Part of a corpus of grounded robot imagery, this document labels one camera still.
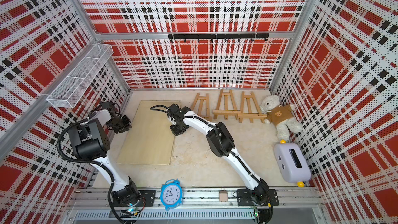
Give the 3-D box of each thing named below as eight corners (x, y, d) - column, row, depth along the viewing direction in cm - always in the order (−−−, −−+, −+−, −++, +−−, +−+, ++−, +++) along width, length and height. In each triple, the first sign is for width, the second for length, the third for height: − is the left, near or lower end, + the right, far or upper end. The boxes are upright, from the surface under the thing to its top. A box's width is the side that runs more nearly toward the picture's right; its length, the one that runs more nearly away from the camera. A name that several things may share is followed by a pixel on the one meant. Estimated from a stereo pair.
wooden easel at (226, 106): (212, 119, 106) (213, 117, 104) (212, 92, 123) (212, 89, 120) (240, 119, 106) (241, 117, 104) (236, 92, 123) (236, 89, 120)
